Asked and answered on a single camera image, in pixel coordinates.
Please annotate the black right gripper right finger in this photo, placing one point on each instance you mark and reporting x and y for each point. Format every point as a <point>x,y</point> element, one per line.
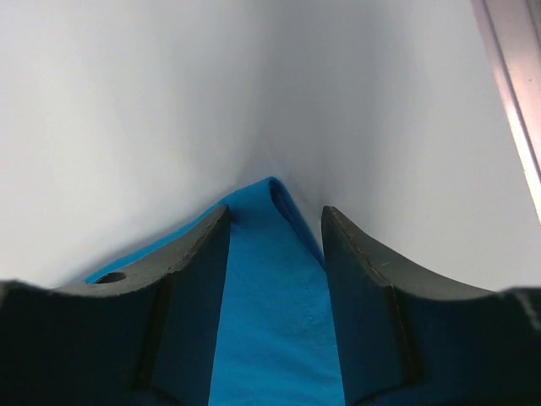
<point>408,336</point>

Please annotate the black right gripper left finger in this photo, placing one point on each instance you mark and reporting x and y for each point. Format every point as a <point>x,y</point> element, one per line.
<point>142,335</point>

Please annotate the blue t-shirt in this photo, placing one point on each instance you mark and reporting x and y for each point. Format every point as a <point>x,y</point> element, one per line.
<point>276,343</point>

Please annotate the right aluminium frame post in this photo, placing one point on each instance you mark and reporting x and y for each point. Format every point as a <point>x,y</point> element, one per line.
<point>511,34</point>

